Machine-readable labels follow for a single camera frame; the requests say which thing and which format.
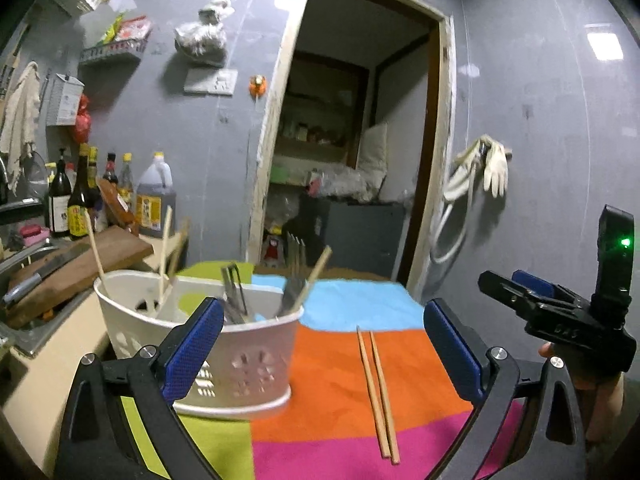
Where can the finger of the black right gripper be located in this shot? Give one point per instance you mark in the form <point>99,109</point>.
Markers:
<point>536,285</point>
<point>523,301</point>

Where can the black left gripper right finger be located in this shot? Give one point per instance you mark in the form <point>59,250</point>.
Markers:
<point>548,443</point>

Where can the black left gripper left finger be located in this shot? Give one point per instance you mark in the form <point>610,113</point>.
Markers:
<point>96,441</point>

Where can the wooden chopstick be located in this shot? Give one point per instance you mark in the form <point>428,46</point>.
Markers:
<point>387,408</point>
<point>378,417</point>

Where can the person's right hand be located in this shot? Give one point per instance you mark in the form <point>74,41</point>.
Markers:
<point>600,404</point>

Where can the steel sink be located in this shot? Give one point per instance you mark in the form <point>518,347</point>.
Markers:
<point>31,323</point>

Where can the white plastic utensil caddy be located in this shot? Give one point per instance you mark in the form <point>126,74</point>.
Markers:
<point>218,370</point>

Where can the dark grey cabinet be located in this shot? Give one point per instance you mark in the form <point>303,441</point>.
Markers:
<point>363,237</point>

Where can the steel utensil in caddy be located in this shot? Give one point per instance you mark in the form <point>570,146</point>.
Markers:
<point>234,304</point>

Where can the wooden cutting board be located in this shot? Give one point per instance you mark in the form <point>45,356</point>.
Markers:
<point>118,250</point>

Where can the multicolour felt table mat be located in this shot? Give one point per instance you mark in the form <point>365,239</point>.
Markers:
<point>327,430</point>

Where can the beige cushion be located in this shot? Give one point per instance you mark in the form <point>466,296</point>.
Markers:
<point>372,157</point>

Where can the clear plastic bag on cabinet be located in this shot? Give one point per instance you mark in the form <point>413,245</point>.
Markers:
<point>346,183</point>

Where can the chopstick in caddy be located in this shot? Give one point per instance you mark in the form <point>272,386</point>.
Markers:
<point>95,252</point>
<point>163,255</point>
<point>313,277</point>

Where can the steel fork in caddy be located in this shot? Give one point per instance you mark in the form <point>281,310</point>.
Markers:
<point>296,259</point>

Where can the dark soy sauce bottle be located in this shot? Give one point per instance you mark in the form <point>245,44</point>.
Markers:
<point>79,206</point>

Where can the red white bottle on floor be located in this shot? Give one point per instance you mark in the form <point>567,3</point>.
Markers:
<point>271,251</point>

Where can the dark wine bottle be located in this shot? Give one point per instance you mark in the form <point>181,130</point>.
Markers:
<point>60,191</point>

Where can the large oil jug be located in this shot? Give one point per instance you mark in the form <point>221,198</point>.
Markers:
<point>155,192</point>

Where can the small yellow cap bottle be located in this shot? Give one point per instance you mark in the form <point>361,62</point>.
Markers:
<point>126,181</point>

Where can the green box on shelf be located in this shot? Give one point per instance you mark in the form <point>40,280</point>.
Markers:
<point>279,175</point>

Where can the red plastic bag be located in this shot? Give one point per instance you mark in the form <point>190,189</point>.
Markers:
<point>81,129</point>

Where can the beige hanging towel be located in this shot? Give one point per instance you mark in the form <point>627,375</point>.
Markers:
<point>20,124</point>

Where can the steel box grater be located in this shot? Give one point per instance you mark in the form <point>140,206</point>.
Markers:
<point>64,100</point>

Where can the hanging plastic bag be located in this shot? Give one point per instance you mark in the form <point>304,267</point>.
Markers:
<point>204,42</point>

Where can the snack packets on rack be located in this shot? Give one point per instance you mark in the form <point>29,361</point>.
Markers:
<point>123,30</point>

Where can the white rubber gloves on wall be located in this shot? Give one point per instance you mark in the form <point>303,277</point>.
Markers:
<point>485,161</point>

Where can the door frame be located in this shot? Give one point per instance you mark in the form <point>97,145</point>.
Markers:
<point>343,66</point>

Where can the cleaver with grey handle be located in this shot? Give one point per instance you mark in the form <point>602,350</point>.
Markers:
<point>23,288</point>

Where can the orange wall hook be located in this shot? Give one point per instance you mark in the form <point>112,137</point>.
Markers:
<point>258,86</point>

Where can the white wall socket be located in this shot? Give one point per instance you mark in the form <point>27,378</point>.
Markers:
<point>213,81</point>

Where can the grey wall rack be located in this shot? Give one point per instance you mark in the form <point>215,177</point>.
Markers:
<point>130,50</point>

